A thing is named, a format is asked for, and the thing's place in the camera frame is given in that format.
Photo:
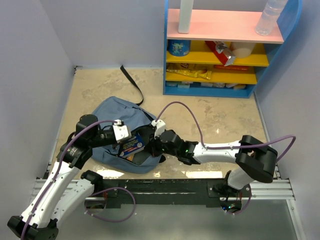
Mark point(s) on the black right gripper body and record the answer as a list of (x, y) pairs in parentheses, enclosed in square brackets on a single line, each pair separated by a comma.
[(158, 148)]

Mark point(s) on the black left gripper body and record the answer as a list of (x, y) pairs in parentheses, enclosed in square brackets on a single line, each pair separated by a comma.
[(103, 138)]

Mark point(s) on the blue bottom book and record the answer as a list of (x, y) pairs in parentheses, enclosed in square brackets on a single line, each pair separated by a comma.
[(131, 146)]

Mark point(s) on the blue fabric backpack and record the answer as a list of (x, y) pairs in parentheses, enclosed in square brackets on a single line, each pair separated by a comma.
[(137, 120)]

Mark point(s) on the orange treehouse book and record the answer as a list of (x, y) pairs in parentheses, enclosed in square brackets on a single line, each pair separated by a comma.
[(130, 157)]

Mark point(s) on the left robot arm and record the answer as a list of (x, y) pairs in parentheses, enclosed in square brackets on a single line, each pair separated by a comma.
[(43, 217)]

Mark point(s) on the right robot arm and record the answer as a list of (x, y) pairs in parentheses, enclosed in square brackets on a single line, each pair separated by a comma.
[(256, 162)]

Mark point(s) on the yellow chips bag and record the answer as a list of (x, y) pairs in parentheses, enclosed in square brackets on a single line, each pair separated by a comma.
[(192, 70)]

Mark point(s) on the red flat box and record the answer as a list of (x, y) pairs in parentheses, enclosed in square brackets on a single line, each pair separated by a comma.
[(231, 67)]

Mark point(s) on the blue snack can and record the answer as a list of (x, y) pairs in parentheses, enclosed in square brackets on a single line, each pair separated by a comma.
[(178, 47)]

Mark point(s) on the blue wooden shelf unit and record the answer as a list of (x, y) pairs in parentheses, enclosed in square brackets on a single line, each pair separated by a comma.
[(227, 26)]

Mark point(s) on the red silver snack box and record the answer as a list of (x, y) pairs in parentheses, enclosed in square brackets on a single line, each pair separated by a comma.
[(222, 52)]

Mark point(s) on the white round container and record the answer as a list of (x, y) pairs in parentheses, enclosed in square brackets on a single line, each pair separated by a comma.
[(242, 49)]

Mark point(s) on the white tall bottle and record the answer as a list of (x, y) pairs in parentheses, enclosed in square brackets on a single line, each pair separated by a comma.
[(185, 14)]

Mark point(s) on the clear plastic water bottle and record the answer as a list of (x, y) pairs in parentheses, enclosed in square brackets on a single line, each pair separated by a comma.
[(269, 17)]

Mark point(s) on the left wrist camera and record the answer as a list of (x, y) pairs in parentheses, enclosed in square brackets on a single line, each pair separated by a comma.
[(121, 132)]

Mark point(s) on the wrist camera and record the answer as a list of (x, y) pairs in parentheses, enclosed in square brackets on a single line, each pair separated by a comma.
[(121, 132), (159, 127)]

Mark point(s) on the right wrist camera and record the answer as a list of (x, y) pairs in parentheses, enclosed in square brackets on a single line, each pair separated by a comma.
[(159, 127)]

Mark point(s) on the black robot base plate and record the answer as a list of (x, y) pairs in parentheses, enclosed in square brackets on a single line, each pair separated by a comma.
[(212, 193)]

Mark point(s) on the aluminium rail frame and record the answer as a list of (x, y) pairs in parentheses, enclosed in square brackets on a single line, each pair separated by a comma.
[(276, 190)]

